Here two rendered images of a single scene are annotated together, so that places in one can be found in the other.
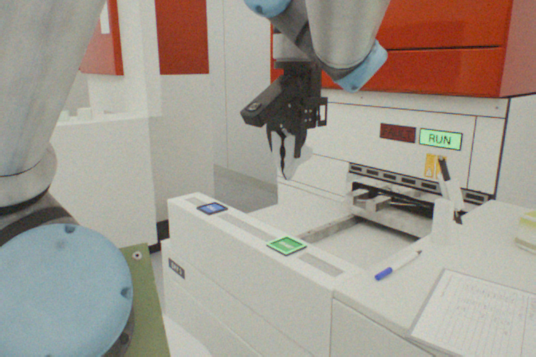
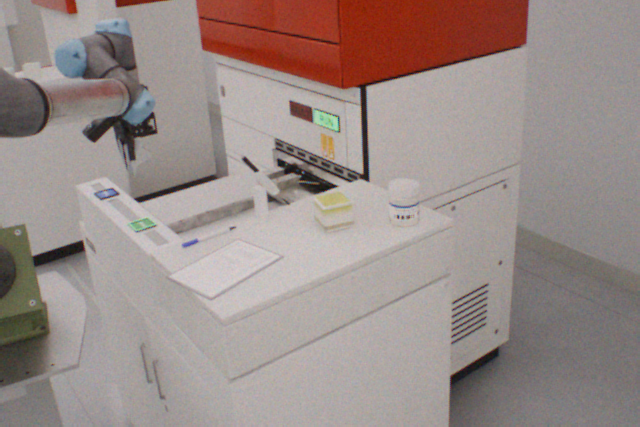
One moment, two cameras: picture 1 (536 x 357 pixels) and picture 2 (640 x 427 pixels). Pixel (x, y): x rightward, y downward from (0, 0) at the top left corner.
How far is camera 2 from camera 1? 1.03 m
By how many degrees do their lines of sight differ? 11
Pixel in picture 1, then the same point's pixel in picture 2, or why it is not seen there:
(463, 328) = (203, 273)
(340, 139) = (265, 113)
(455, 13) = (311, 9)
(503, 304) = (246, 260)
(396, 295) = (185, 256)
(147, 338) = (24, 280)
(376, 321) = (164, 271)
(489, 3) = (327, 5)
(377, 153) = (291, 130)
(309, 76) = not seen: hidden behind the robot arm
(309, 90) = not seen: hidden behind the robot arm
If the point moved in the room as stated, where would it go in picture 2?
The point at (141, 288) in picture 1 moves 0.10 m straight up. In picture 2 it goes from (20, 252) to (10, 211)
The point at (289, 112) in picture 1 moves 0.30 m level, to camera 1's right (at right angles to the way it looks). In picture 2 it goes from (120, 128) to (249, 124)
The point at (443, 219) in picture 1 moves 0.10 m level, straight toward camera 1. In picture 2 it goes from (258, 202) to (232, 219)
